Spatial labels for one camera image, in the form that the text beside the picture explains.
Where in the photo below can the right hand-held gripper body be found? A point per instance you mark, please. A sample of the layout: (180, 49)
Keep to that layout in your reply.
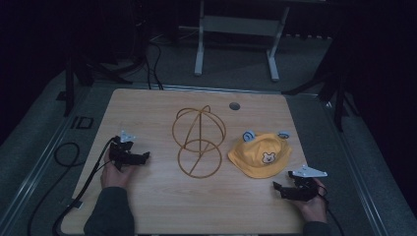
(305, 187)

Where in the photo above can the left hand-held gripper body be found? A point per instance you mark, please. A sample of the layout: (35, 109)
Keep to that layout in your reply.
(122, 153)

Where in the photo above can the yellow bear hat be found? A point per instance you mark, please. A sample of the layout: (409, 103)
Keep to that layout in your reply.
(260, 157)

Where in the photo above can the person's right hand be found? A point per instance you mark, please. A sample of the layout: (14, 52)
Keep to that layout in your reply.
(314, 207)

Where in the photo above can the person's left hand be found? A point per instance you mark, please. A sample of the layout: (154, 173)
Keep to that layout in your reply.
(114, 177)

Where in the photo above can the black stand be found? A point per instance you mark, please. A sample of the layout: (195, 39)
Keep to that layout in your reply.
(339, 98)
(69, 88)

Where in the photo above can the grey table grommet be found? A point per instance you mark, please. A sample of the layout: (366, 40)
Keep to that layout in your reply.
(234, 106)

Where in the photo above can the white metal desk frame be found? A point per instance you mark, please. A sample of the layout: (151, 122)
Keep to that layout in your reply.
(239, 25)

